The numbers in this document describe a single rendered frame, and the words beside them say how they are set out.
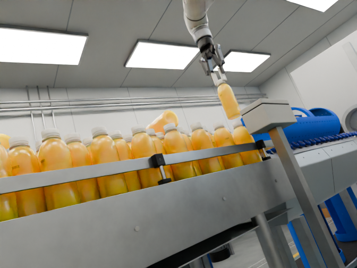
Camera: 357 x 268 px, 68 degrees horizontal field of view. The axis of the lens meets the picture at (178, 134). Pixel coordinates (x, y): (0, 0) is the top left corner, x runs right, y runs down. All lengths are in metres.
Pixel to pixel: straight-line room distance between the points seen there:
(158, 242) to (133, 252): 0.07
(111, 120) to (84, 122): 0.49
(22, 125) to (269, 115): 4.08
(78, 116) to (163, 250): 4.27
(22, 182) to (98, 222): 0.16
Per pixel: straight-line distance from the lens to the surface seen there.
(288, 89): 7.44
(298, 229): 1.40
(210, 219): 0.76
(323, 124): 1.98
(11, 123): 4.64
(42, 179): 0.60
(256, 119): 0.99
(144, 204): 0.64
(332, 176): 1.82
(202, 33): 1.33
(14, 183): 0.59
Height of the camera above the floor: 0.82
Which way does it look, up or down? 16 degrees up
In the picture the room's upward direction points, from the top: 19 degrees counter-clockwise
